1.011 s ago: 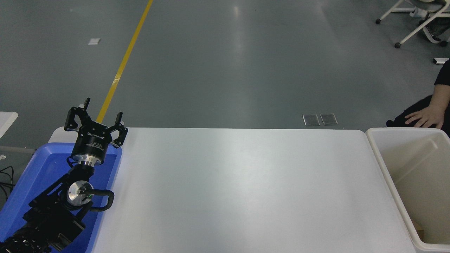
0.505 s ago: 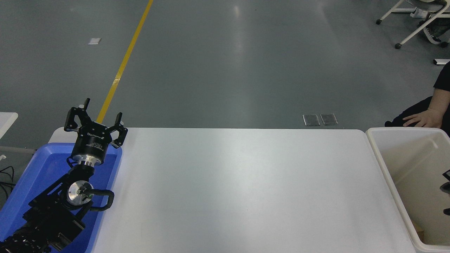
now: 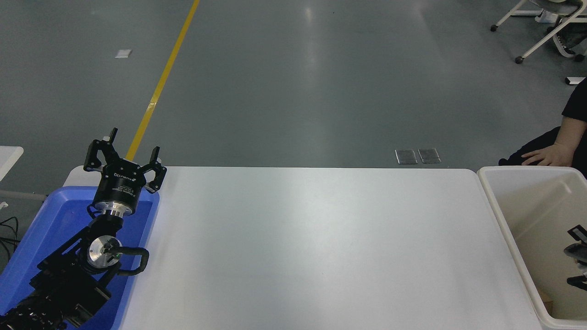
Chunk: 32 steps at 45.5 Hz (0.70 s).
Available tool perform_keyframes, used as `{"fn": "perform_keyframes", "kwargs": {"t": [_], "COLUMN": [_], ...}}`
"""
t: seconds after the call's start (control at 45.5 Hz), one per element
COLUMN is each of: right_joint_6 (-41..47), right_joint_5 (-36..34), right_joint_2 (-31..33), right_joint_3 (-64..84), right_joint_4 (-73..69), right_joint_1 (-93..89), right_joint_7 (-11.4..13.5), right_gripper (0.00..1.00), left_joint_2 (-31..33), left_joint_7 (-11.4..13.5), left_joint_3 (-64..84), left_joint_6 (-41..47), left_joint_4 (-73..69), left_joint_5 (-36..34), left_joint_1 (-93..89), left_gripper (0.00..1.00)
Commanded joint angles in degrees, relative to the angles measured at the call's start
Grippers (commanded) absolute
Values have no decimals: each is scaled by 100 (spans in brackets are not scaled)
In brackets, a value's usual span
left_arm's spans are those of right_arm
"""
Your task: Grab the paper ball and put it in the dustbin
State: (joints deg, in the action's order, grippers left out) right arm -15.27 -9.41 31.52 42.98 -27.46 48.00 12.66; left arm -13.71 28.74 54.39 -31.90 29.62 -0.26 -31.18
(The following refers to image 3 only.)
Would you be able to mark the blue plastic tray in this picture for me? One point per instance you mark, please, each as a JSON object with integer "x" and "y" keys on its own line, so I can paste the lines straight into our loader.
{"x": 50, "y": 220}

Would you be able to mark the grey metal bar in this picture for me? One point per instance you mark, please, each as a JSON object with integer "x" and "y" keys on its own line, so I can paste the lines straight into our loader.
{"x": 23, "y": 195}

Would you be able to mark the small white side table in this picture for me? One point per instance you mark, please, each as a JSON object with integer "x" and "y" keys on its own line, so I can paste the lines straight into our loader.
{"x": 8, "y": 158}

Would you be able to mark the metal floor plate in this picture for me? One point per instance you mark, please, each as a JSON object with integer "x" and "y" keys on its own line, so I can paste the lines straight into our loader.
{"x": 406, "y": 157}
{"x": 429, "y": 156}

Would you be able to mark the flat white floor object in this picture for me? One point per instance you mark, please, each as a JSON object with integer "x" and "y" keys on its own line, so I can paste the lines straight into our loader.
{"x": 575, "y": 80}

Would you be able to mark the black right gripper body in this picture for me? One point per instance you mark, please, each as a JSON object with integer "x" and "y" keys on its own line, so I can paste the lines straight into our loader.
{"x": 578, "y": 254}

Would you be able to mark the white wheeled chair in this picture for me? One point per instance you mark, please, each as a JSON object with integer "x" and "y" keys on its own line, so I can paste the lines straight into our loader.
{"x": 534, "y": 46}

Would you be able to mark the large pale plastic bin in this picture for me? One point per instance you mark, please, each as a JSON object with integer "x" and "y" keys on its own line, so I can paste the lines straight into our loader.
{"x": 527, "y": 206}

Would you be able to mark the person's forearm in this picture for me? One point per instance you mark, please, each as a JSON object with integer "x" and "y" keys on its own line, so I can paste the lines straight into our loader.
{"x": 573, "y": 135}

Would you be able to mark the person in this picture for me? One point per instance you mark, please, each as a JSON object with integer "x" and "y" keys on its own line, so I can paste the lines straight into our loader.
{"x": 550, "y": 144}
{"x": 566, "y": 43}

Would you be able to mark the person's hand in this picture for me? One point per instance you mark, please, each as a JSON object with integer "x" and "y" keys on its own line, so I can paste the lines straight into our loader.
{"x": 552, "y": 156}

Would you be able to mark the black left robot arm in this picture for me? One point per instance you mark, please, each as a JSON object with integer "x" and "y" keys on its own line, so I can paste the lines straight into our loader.
{"x": 69, "y": 279}

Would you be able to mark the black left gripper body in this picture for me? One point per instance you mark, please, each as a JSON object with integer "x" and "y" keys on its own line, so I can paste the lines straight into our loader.
{"x": 120, "y": 185}

